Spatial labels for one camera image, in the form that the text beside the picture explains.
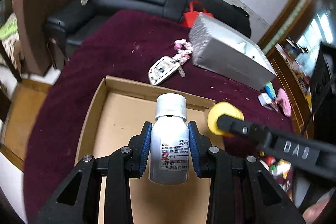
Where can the red bag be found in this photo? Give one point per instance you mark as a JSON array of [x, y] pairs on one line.
[[195, 8]]

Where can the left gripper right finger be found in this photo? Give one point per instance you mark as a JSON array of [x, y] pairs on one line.
[[241, 190]]

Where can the dark red table cloth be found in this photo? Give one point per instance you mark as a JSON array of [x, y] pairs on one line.
[[125, 46]]

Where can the wooden brick pattern cabinet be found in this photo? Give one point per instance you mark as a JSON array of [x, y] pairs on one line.
[[289, 82]]

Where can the white charger plug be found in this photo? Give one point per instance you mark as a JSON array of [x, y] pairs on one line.
[[265, 100]]

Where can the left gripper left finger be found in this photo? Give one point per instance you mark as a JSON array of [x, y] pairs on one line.
[[77, 198]]

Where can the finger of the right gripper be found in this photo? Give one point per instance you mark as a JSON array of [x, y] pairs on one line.
[[254, 132]]

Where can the pink cloth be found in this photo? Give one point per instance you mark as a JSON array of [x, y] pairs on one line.
[[283, 101]]

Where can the white car key fob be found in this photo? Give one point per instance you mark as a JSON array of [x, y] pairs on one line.
[[162, 69]]

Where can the pink bead keychain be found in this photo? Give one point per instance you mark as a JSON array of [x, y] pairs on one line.
[[184, 50]]

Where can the white pill bottle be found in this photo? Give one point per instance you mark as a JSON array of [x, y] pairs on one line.
[[170, 143]]

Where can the black leather sofa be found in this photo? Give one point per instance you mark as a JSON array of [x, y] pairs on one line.
[[67, 28]]

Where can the brown wooden chair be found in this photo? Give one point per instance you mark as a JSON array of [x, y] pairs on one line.
[[31, 16]]

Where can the yellow tape roll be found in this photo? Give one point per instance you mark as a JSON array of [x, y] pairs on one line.
[[220, 117]]

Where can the silver rectangular gift box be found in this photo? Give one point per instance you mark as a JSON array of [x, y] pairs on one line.
[[219, 48]]

